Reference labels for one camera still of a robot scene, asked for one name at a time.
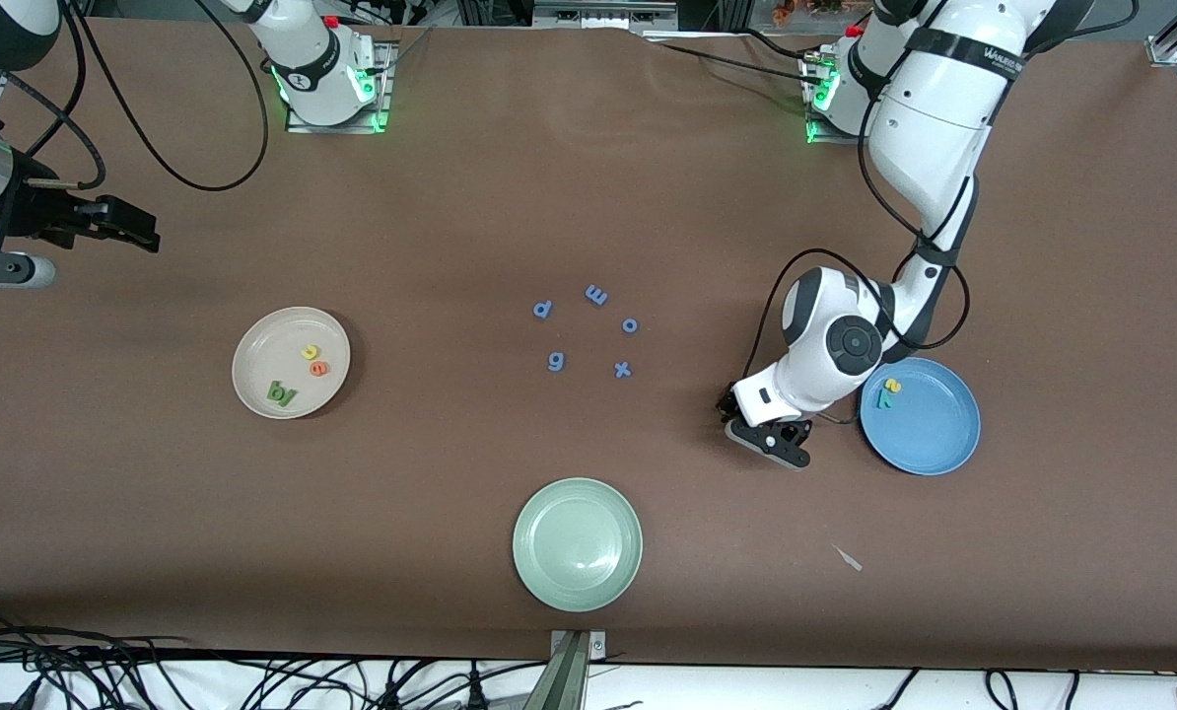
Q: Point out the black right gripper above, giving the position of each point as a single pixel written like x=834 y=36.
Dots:
x=29 y=212

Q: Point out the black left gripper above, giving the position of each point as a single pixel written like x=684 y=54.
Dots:
x=727 y=406

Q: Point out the green foam letter a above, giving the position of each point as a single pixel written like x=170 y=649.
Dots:
x=275 y=392

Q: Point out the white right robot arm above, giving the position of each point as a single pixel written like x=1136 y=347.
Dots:
x=317 y=59

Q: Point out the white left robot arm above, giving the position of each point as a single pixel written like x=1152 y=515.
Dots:
x=934 y=108

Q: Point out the blue round plate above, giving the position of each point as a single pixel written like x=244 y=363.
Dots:
x=929 y=429

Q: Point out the small white tape scrap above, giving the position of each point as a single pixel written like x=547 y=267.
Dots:
x=849 y=559

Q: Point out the beige round plate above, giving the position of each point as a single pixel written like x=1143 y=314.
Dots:
x=283 y=345

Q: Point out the blue foam letter m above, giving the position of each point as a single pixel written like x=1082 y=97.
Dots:
x=596 y=295

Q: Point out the pale green round plate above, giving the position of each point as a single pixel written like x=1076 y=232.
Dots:
x=577 y=544

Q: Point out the blue foam letter g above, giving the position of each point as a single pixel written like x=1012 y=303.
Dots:
x=555 y=362

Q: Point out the blue foam letter p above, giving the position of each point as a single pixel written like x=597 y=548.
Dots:
x=542 y=309

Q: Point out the grey metal box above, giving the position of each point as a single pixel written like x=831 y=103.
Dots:
x=603 y=12

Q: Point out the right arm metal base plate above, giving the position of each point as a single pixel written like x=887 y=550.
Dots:
x=298 y=126

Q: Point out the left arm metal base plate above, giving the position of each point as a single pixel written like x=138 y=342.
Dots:
x=815 y=138

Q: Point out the aluminium profile post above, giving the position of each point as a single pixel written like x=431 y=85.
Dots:
x=567 y=675

